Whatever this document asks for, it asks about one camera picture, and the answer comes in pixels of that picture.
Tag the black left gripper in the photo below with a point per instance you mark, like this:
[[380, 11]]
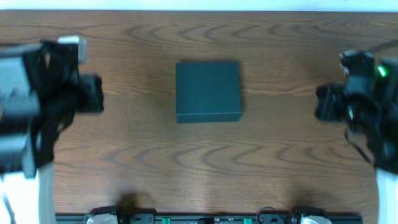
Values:
[[58, 91]]

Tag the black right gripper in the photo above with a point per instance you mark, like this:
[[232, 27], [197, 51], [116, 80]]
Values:
[[347, 101]]

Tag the black box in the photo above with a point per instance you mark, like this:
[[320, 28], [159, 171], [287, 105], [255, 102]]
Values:
[[208, 92]]

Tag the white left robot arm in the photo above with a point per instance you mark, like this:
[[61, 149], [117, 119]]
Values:
[[41, 92]]

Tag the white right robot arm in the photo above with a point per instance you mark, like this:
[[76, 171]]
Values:
[[367, 103]]

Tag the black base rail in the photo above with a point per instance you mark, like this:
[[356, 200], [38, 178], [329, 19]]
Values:
[[266, 215]]

